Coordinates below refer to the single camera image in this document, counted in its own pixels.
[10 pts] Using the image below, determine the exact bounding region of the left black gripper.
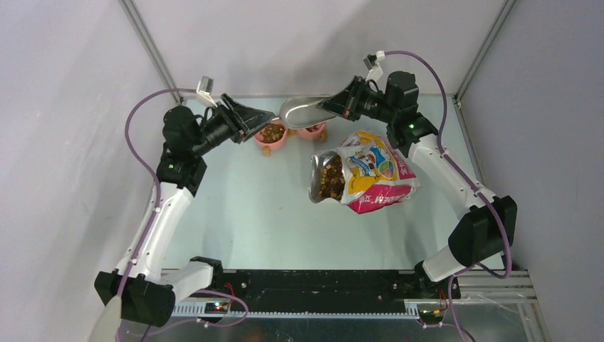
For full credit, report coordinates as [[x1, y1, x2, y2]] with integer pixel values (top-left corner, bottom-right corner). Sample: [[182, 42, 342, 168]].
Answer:
[[189, 93, 274, 157]]

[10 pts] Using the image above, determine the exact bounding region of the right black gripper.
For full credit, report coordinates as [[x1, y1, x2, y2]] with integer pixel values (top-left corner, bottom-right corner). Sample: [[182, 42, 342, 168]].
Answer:
[[318, 76, 397, 124]]

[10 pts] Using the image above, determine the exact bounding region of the metal food scoop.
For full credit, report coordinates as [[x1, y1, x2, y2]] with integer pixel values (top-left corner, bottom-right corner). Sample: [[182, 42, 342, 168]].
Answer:
[[278, 96, 336, 130]]

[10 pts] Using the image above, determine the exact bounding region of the cat food bag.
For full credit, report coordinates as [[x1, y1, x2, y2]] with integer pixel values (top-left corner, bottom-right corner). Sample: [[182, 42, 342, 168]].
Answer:
[[308, 130, 420, 214]]

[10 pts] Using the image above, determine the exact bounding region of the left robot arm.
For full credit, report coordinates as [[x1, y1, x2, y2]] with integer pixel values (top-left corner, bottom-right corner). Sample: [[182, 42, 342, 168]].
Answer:
[[94, 93, 276, 333]]

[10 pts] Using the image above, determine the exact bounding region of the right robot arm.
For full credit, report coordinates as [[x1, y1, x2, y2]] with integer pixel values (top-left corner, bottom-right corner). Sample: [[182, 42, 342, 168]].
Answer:
[[317, 71, 518, 298]]

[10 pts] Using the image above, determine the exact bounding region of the pink bowl with kibble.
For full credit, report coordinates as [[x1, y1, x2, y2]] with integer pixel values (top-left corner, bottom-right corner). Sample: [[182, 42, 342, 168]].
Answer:
[[254, 121, 289, 157]]

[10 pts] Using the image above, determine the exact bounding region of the empty pink bowl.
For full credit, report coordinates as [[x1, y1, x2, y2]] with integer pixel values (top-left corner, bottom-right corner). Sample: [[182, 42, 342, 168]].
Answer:
[[296, 123, 328, 142]]

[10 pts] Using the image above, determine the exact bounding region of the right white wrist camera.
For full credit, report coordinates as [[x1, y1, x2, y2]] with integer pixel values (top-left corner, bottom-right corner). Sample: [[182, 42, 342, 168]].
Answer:
[[363, 51, 385, 81]]

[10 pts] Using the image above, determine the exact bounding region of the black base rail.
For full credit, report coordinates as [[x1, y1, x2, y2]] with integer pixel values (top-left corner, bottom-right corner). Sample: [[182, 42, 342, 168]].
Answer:
[[181, 269, 461, 315]]

